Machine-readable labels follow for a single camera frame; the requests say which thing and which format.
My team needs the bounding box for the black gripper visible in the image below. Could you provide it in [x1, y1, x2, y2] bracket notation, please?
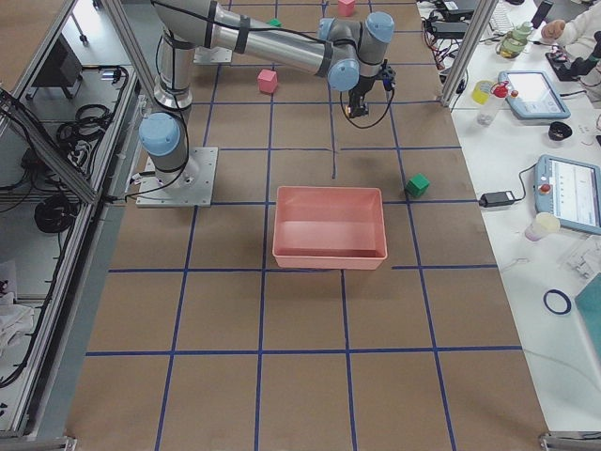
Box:
[346, 70, 390, 118]

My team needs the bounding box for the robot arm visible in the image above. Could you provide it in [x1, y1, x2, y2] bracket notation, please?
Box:
[152, 1, 395, 120]

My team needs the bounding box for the pink cube near arm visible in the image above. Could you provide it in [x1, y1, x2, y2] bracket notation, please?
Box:
[337, 0, 356, 17]

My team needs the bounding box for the pink cube front centre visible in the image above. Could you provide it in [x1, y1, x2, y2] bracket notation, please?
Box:
[256, 70, 278, 94]

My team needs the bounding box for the yellow tape roll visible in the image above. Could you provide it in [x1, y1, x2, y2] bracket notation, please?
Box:
[470, 80, 495, 105]

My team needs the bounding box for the pink plastic bin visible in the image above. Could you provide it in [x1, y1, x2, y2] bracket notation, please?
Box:
[272, 186, 388, 270]

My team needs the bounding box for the squeeze bottle red cap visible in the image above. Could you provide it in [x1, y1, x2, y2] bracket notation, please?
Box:
[476, 80, 509, 126]

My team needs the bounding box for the black power adapter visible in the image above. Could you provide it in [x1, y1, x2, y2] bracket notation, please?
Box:
[478, 191, 516, 208]

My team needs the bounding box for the teach pendant tablet far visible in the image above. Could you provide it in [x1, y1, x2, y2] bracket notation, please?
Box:
[498, 70, 571, 120]

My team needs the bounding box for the teach pendant tablet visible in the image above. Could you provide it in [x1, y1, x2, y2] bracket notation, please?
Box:
[533, 154, 600, 235]
[498, 70, 571, 120]

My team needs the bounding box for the black bowl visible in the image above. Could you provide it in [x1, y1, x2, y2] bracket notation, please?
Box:
[547, 121, 573, 142]

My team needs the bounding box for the teach pendant tablet near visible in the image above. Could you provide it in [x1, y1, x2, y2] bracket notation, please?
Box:
[533, 154, 600, 235]

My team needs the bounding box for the aluminium frame post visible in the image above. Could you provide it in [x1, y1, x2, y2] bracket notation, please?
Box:
[439, 0, 497, 107]

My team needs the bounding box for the blue tape ring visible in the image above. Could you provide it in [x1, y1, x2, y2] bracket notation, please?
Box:
[543, 288, 573, 317]

